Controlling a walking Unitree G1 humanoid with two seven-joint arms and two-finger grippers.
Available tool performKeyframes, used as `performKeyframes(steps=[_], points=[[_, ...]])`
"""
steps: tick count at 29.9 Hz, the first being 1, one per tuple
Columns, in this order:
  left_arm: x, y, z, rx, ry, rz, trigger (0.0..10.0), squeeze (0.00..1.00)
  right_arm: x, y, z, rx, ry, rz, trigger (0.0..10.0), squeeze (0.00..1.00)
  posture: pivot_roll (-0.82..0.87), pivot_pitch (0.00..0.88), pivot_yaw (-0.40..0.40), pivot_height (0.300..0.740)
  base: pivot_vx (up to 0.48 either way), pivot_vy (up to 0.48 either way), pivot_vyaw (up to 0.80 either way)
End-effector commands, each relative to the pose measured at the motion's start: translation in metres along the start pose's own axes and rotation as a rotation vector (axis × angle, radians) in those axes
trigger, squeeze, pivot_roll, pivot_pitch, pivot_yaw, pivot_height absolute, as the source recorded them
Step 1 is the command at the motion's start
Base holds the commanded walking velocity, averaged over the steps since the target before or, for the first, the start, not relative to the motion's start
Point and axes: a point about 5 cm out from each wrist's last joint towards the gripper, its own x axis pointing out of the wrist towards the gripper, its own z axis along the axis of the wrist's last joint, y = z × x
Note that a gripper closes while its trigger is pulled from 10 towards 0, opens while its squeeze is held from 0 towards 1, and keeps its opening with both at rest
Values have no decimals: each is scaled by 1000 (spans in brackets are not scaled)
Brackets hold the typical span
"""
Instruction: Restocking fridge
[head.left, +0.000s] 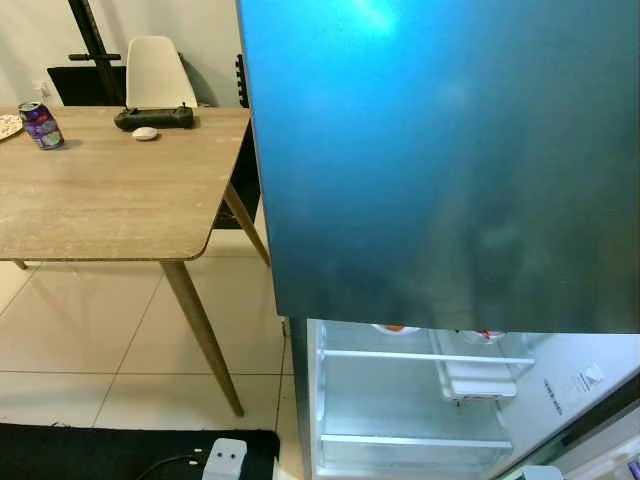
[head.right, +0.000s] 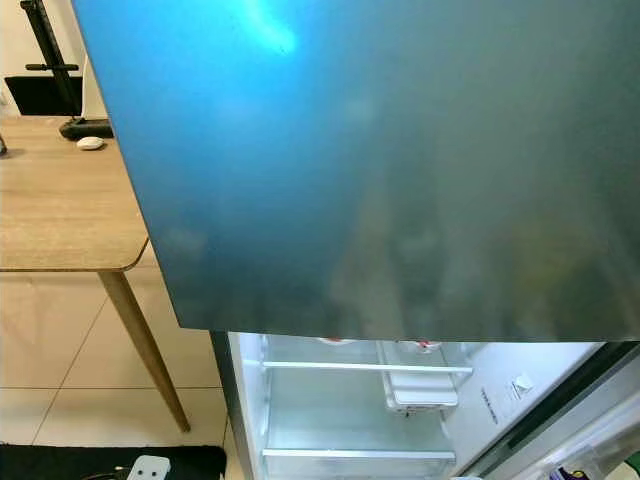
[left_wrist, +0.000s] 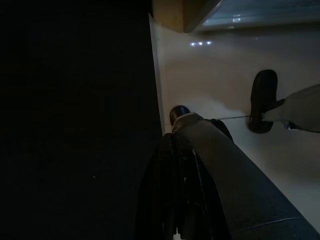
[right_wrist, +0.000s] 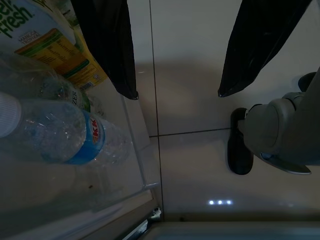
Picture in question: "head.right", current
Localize glass fridge shelf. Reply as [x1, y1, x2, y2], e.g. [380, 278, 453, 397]
[260, 359, 475, 377]
[260, 447, 459, 464]

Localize black case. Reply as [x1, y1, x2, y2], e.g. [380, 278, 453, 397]
[4, 76, 83, 118]

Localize dark-edged fridge compartment door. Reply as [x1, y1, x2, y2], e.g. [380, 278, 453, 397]
[460, 342, 640, 480]

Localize black floor mat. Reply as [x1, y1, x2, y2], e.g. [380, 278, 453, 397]
[0, 444, 228, 480]

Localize white fridge tray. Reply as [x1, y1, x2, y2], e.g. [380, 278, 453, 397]
[376, 342, 462, 410]

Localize black metal stand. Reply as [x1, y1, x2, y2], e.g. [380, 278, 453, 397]
[19, 0, 87, 119]

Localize blue steel fridge freezer door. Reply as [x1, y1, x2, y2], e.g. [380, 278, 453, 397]
[71, 0, 640, 344]

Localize black remote controller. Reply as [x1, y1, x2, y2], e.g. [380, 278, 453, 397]
[58, 117, 114, 141]

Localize white plastic chair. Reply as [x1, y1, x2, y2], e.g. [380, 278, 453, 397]
[80, 58, 103, 120]

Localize white fridge compartment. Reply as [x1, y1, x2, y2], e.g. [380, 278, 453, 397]
[210, 330, 640, 480]

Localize purple yellow package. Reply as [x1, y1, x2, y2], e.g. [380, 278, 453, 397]
[550, 461, 602, 480]

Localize wooden dining table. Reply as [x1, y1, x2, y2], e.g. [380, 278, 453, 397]
[0, 115, 192, 434]

